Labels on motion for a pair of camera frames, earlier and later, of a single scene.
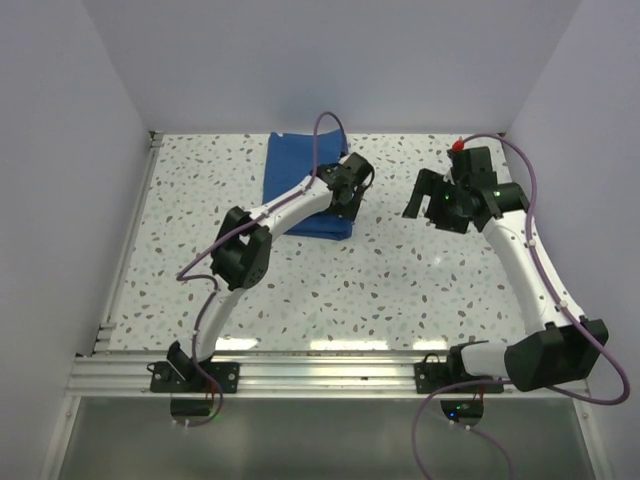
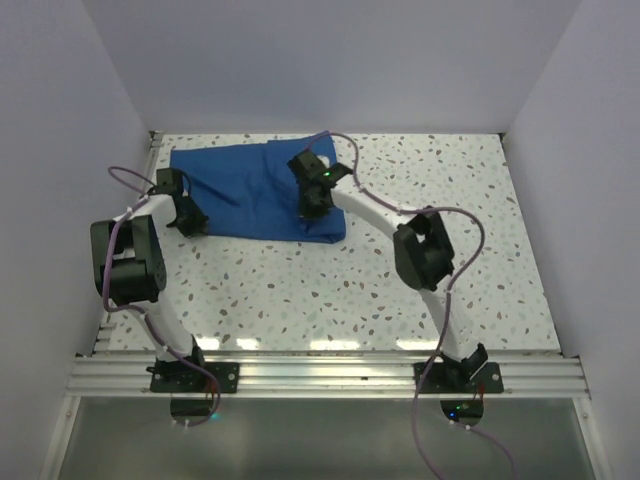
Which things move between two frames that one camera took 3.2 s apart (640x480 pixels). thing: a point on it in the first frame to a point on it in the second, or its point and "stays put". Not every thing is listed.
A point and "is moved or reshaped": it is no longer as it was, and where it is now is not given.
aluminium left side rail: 109,320 stays put
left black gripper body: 347,211 to 191,223
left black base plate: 164,378 stays put
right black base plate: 431,376 stays put
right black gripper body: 447,211 to 308,207
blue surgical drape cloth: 288,166 is moved or reshaped
